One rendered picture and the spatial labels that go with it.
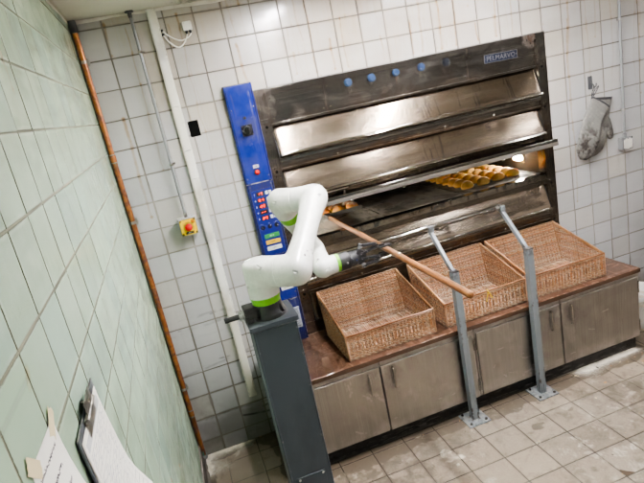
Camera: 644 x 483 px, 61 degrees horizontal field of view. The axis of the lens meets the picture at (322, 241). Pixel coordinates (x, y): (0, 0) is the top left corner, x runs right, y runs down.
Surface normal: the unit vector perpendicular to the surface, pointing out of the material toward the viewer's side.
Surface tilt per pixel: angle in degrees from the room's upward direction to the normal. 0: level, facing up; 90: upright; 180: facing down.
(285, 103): 90
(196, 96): 90
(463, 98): 70
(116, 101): 90
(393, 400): 90
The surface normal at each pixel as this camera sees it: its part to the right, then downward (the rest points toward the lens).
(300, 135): 0.21, -0.14
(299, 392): 0.29, 0.21
